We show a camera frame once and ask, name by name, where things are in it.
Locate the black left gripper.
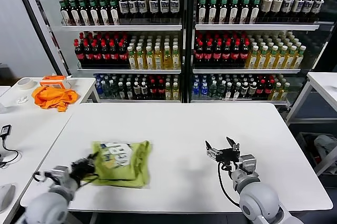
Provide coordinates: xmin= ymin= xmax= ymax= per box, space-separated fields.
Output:
xmin=70 ymin=151 xmax=100 ymax=181

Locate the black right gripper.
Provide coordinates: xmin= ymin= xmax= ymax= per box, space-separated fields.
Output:
xmin=205 ymin=136 xmax=240 ymax=166

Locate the light green t-shirt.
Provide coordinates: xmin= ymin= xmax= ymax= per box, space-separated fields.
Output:
xmin=91 ymin=139 xmax=153 ymax=189

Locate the small dark bottle white cap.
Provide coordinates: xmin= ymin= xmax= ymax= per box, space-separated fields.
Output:
xmin=224 ymin=82 xmax=233 ymax=100
xmin=140 ymin=81 xmax=148 ymax=100
xmin=124 ymin=81 xmax=133 ymax=100
xmin=132 ymin=81 xmax=142 ymax=100
xmin=240 ymin=81 xmax=250 ymax=100
xmin=110 ymin=80 xmax=118 ymax=100
xmin=232 ymin=82 xmax=241 ymax=100
xmin=248 ymin=81 xmax=257 ymax=100
xmin=116 ymin=81 xmax=125 ymax=100

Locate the small green tinted bottle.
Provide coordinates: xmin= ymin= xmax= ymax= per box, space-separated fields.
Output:
xmin=209 ymin=80 xmax=218 ymax=100
xmin=217 ymin=80 xmax=226 ymax=100
xmin=102 ymin=81 xmax=111 ymax=98

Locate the small blue water bottle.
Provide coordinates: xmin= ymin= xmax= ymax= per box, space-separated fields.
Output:
xmin=95 ymin=81 xmax=104 ymax=98
xmin=200 ymin=82 xmax=209 ymax=100
xmin=192 ymin=82 xmax=201 ymax=100

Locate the small cola bottle red cap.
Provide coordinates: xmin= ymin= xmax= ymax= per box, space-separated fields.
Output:
xmin=150 ymin=79 xmax=158 ymax=100
xmin=256 ymin=79 xmax=266 ymax=100
xmin=264 ymin=79 xmax=274 ymax=100
xmin=157 ymin=79 xmax=166 ymax=100

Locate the small yellow juice bottle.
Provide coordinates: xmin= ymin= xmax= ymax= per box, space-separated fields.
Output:
xmin=171 ymin=82 xmax=180 ymax=101
xmin=280 ymin=82 xmax=291 ymax=101
xmin=272 ymin=82 xmax=282 ymax=101
xmin=164 ymin=82 xmax=173 ymax=101

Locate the white side table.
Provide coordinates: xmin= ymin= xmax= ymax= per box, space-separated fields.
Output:
xmin=0 ymin=77 xmax=101 ymax=115
xmin=285 ymin=72 xmax=337 ymax=177

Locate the crumpled orange cloth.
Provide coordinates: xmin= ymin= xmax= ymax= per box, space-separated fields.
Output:
xmin=31 ymin=86 xmax=79 ymax=113

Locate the black storage crate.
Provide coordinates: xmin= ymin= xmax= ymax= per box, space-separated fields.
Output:
xmin=295 ymin=131 xmax=337 ymax=177

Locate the black power adapter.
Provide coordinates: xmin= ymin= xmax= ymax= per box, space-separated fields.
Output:
xmin=0 ymin=124 xmax=13 ymax=139

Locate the yellow juice bottle green label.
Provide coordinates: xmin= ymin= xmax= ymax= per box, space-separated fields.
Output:
xmin=246 ymin=45 xmax=260 ymax=69
xmin=136 ymin=46 xmax=147 ymax=70
xmin=171 ymin=45 xmax=182 ymax=70
xmin=127 ymin=46 xmax=138 ymax=70
xmin=145 ymin=45 xmax=155 ymax=70
xmin=274 ymin=45 xmax=288 ymax=69
xmin=284 ymin=45 xmax=298 ymax=69
xmin=293 ymin=45 xmax=307 ymax=69
xmin=256 ymin=45 xmax=269 ymax=69
xmin=153 ymin=45 xmax=164 ymax=70
xmin=265 ymin=45 xmax=279 ymax=69
xmin=163 ymin=45 xmax=173 ymax=70

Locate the grey rounded device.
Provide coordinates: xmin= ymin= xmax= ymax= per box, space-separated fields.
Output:
xmin=0 ymin=183 xmax=16 ymax=212

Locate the masking tape roll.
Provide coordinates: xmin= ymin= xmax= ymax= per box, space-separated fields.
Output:
xmin=16 ymin=78 xmax=37 ymax=91

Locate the grey cloth bundle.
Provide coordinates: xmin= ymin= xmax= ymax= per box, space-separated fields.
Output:
xmin=313 ymin=134 xmax=337 ymax=168

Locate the glass drinks display cabinet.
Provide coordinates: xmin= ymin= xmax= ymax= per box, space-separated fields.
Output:
xmin=10 ymin=0 xmax=337 ymax=106

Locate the dark tea bottle green cap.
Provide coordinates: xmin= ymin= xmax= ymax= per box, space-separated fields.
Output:
xmin=250 ymin=0 xmax=262 ymax=24
xmin=108 ymin=0 xmax=121 ymax=26
xmin=219 ymin=0 xmax=230 ymax=24
xmin=77 ymin=0 xmax=90 ymax=26
xmin=208 ymin=0 xmax=220 ymax=24
xmin=67 ymin=0 xmax=80 ymax=26
xmin=58 ymin=0 xmax=70 ymax=26
xmin=197 ymin=0 xmax=209 ymax=24
xmin=229 ymin=0 xmax=241 ymax=24
xmin=97 ymin=0 xmax=110 ymax=26
xmin=87 ymin=0 xmax=100 ymax=26
xmin=240 ymin=0 xmax=252 ymax=24

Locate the dark drink bottle beige label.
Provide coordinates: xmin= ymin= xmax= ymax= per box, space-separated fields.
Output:
xmin=261 ymin=0 xmax=274 ymax=22
xmin=271 ymin=0 xmax=284 ymax=22

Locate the dark drink bottle blue label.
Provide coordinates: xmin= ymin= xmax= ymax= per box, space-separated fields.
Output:
xmin=301 ymin=0 xmax=314 ymax=22
xmin=169 ymin=0 xmax=181 ymax=24
xmin=291 ymin=0 xmax=304 ymax=22
xmin=128 ymin=0 xmax=139 ymax=24
xmin=137 ymin=0 xmax=148 ymax=24
xmin=159 ymin=0 xmax=171 ymax=24
xmin=312 ymin=0 xmax=325 ymax=22
xmin=281 ymin=0 xmax=293 ymax=22
xmin=118 ymin=0 xmax=130 ymax=24
xmin=148 ymin=0 xmax=160 ymax=24

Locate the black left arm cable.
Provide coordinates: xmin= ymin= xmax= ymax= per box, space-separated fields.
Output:
xmin=33 ymin=170 xmax=100 ymax=190

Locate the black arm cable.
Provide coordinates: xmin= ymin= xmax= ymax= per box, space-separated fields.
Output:
xmin=33 ymin=170 xmax=100 ymax=190
xmin=216 ymin=162 xmax=242 ymax=208

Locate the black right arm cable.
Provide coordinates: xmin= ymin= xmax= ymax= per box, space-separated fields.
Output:
xmin=216 ymin=162 xmax=242 ymax=208

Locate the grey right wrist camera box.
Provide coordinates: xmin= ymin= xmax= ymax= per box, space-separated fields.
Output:
xmin=238 ymin=154 xmax=257 ymax=174

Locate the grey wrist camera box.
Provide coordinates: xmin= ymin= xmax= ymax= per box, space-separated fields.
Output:
xmin=51 ymin=165 xmax=71 ymax=180
xmin=238 ymin=154 xmax=257 ymax=174

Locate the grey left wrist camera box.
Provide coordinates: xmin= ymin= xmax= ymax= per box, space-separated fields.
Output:
xmin=51 ymin=165 xmax=71 ymax=180

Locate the black adapter cable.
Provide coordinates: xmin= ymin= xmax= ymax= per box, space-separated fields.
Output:
xmin=0 ymin=136 xmax=22 ymax=169

